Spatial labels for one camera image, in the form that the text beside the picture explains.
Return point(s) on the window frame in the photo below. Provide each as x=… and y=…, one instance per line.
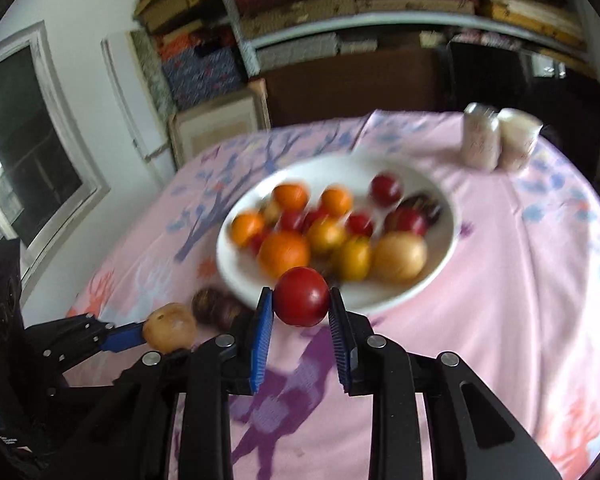
x=49, y=180

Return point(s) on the pink beverage can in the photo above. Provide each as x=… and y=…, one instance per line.
x=481, y=140

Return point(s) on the white metal shelf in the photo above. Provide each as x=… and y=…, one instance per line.
x=248, y=48

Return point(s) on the red cherry tomato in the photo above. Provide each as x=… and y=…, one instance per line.
x=360, y=224

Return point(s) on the framed picture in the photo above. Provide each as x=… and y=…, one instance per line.
x=202, y=126

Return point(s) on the tan round pear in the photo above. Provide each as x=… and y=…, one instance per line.
x=170, y=328

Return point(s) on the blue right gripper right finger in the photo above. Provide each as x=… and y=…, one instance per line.
x=342, y=339

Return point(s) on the large tan pear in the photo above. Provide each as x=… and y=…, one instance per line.
x=399, y=257

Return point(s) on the black monitor screen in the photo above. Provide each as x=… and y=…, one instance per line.
x=561, y=97

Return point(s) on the small orange tangerine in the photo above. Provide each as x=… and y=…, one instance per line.
x=291, y=196

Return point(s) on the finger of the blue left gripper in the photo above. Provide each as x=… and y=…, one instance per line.
x=122, y=338

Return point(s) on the white round plate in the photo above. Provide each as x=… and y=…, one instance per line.
x=382, y=229

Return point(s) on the dark brown cabinet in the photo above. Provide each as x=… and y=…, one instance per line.
x=354, y=85

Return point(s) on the pink floral tablecloth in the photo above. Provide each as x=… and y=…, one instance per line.
x=519, y=300

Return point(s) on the yellow orange kumquat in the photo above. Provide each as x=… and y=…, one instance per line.
x=325, y=236

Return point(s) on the large orange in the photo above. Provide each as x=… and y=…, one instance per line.
x=282, y=251

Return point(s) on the dark purple passion fruit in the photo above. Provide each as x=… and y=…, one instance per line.
x=426, y=204

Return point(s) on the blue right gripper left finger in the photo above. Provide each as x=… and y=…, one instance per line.
x=262, y=325

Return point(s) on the white board panel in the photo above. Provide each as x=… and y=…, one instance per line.
x=147, y=129

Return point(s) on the white paper cup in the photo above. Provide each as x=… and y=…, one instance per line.
x=520, y=133

